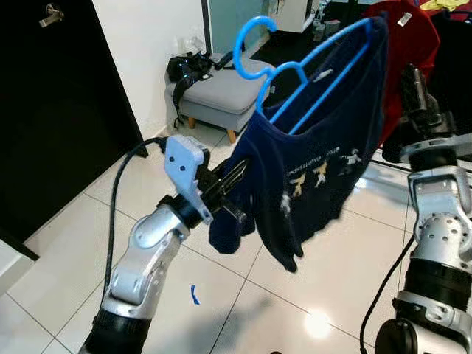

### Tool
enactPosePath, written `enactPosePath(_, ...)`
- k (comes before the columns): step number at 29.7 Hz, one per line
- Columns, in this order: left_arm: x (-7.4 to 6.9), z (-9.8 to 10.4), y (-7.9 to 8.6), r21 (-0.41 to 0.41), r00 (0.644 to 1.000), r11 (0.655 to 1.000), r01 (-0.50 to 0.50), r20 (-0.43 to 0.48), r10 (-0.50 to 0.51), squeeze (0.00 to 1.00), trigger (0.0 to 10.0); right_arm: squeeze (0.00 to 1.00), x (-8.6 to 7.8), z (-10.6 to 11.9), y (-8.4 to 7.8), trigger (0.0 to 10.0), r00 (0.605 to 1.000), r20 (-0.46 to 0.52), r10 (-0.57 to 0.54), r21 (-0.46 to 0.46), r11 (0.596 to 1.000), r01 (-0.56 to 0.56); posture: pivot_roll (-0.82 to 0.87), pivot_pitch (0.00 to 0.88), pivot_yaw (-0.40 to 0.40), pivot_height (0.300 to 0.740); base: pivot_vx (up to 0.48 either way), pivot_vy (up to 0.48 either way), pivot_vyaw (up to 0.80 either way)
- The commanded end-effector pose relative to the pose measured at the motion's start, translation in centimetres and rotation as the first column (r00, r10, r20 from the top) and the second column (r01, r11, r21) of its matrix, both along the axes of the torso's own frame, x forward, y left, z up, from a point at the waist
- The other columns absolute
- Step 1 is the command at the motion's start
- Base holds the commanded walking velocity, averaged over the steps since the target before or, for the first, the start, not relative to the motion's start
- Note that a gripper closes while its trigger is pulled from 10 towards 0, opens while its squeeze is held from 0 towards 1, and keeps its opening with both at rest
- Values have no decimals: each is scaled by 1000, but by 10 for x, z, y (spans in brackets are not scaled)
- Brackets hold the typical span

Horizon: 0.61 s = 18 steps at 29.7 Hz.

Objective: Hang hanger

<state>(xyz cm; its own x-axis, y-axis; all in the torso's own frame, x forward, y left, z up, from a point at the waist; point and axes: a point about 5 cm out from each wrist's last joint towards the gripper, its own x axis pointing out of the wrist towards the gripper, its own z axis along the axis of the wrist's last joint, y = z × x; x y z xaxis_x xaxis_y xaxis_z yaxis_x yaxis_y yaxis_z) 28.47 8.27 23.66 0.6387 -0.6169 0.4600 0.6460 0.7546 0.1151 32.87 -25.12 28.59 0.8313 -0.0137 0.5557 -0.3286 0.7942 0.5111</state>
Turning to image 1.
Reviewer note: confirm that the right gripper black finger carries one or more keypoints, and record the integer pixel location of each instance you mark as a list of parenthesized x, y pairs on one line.
[(426, 96), (410, 92)]

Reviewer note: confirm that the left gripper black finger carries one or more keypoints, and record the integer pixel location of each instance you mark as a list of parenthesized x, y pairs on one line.
[(233, 171), (236, 179)]

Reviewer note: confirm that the navy blue printed t-shirt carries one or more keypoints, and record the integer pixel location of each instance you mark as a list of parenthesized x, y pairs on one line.
[(324, 140)]

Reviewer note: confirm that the blue plastic hanger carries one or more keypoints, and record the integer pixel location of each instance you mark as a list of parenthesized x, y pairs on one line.
[(237, 50)]

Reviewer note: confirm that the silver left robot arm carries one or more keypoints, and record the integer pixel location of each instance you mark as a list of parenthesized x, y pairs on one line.
[(147, 258)]

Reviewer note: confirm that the red t-shirt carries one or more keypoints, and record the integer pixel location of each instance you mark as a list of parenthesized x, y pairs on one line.
[(413, 44)]

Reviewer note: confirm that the grey ottoman wooden legs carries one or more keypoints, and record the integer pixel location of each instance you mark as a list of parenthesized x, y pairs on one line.
[(221, 92)]

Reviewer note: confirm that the red shirt large yellow print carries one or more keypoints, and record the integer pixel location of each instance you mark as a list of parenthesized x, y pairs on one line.
[(446, 4)]

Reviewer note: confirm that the blue tape floor mark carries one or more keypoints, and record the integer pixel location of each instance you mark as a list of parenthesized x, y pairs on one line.
[(194, 295)]

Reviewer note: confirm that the black door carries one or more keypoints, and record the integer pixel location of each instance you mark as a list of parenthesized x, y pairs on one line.
[(59, 110)]

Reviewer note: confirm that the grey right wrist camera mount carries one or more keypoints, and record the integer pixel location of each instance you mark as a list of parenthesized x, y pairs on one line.
[(442, 150)]

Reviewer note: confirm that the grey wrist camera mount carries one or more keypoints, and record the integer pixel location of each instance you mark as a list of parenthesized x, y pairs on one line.
[(442, 150), (181, 158)]

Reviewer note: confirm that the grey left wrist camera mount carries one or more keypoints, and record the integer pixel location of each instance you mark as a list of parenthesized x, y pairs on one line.
[(181, 158)]

